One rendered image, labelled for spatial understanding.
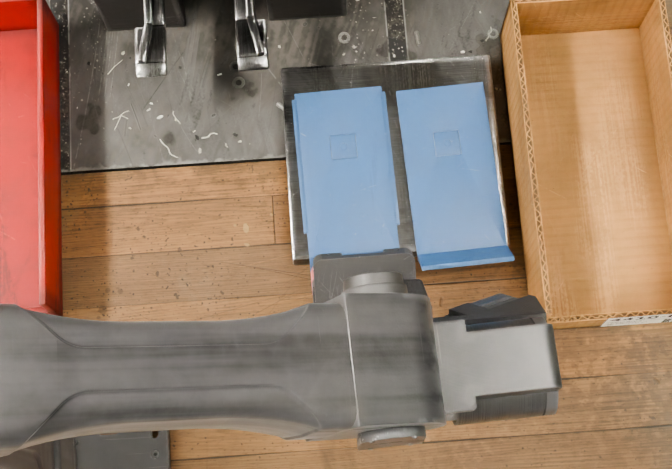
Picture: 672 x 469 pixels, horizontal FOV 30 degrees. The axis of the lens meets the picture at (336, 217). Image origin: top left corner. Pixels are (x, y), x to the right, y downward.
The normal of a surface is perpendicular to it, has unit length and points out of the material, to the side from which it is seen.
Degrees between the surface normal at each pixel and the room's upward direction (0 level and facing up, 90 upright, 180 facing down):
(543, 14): 90
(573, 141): 0
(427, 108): 0
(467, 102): 0
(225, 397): 29
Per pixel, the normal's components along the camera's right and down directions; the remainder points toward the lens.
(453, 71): 0.00, -0.25
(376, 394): 0.47, -0.28
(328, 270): 0.05, 0.25
